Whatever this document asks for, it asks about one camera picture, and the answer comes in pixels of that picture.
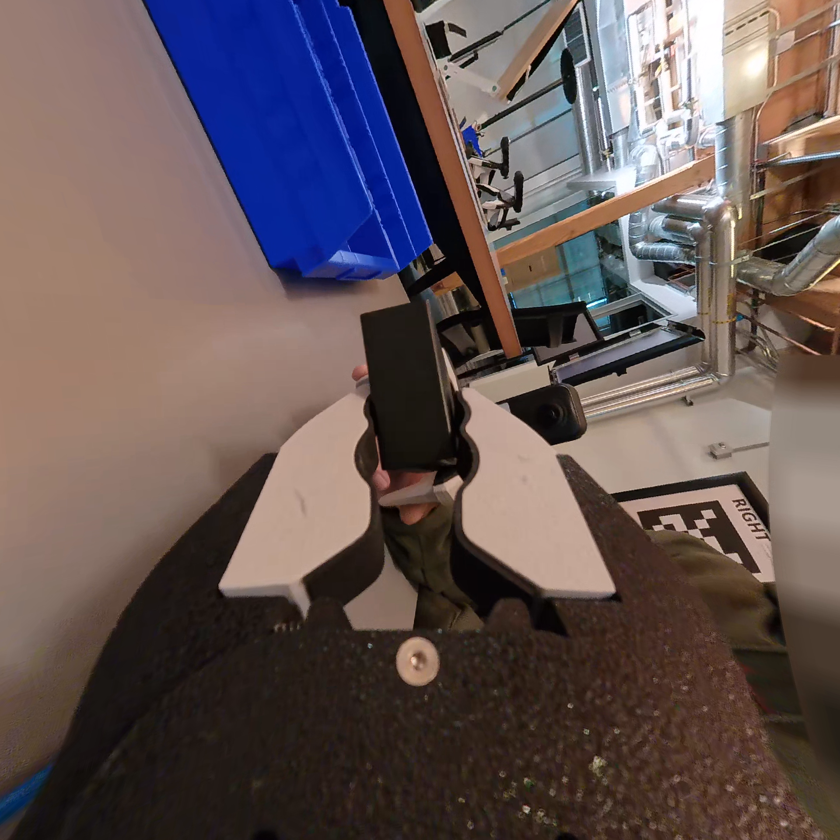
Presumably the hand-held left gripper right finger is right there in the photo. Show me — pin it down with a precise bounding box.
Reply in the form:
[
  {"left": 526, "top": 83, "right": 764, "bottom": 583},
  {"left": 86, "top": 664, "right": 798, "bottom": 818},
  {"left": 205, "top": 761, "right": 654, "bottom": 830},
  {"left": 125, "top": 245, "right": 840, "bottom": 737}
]
[{"left": 451, "top": 387, "right": 618, "bottom": 601}]

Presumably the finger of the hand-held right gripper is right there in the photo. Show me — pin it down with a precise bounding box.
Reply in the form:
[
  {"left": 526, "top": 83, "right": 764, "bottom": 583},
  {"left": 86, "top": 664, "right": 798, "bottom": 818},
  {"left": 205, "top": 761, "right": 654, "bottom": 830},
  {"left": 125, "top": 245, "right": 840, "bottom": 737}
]
[
  {"left": 437, "top": 346, "right": 462, "bottom": 403},
  {"left": 378, "top": 475, "right": 454, "bottom": 509}
]

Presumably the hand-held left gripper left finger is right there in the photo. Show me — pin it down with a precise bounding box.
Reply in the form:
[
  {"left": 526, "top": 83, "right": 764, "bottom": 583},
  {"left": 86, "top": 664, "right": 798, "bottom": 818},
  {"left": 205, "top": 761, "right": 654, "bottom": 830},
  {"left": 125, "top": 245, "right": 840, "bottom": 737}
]
[{"left": 218, "top": 392, "right": 385, "bottom": 614}]

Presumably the black network switch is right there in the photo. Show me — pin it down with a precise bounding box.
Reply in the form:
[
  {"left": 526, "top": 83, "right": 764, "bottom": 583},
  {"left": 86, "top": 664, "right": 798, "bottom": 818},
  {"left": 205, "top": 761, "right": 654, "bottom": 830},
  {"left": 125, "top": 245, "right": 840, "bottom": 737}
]
[{"left": 360, "top": 298, "right": 460, "bottom": 471}]

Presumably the person's right hand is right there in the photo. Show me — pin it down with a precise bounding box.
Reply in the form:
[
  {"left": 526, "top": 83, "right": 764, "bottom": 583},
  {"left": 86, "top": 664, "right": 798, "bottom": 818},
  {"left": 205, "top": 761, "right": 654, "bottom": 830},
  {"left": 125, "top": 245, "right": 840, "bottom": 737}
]
[{"left": 351, "top": 364, "right": 437, "bottom": 527}]

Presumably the black monitor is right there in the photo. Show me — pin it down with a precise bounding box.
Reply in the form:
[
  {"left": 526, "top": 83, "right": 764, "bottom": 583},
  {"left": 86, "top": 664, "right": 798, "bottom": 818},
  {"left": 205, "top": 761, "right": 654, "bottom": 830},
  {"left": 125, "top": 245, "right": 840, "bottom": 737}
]
[
  {"left": 511, "top": 301, "right": 602, "bottom": 366},
  {"left": 550, "top": 320, "right": 707, "bottom": 388}
]

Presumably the blue plastic bin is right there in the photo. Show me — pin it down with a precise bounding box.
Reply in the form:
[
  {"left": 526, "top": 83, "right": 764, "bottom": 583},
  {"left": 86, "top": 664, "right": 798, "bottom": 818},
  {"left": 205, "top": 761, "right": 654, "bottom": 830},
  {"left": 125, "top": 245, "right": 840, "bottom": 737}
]
[{"left": 141, "top": 0, "right": 434, "bottom": 283}]

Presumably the silver ventilation duct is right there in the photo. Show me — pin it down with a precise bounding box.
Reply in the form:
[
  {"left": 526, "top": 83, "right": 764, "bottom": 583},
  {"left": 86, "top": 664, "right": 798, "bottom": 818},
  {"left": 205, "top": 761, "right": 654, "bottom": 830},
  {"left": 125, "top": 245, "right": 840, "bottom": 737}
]
[{"left": 623, "top": 105, "right": 840, "bottom": 421}]

